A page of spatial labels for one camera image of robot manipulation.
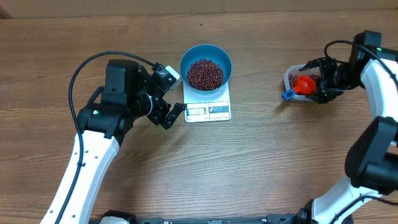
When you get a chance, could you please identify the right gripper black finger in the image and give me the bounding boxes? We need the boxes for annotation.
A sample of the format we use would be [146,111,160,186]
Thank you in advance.
[299,57,326,72]
[306,89,344,104]

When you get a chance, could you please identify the orange measuring scoop blue handle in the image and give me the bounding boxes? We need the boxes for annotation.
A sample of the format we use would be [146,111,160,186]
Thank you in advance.
[281,75,317,100]

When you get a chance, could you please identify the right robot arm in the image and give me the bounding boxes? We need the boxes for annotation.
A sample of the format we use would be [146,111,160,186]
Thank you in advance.
[285,30,397,223]

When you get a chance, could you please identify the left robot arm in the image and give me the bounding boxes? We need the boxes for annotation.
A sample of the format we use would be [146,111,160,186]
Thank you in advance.
[42,59,186,223]

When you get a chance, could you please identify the white digital kitchen scale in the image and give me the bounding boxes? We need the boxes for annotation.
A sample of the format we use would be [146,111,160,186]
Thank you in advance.
[183,83,232,123]

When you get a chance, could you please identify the red beans in bowl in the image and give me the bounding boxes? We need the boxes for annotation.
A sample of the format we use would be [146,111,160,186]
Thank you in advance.
[187,58,224,91]

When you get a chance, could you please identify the blue metal bowl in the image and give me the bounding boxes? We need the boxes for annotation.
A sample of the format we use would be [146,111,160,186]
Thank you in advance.
[180,44,233,93]

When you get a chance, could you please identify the clear plastic bean container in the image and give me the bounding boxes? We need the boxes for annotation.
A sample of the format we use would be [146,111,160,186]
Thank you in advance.
[284,64,320,103]

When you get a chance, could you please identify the red beans in container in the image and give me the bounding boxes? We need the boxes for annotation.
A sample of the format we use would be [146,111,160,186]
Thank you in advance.
[288,74,321,95]

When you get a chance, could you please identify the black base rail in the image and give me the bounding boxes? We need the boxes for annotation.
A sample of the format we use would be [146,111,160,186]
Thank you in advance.
[136,214,297,224]

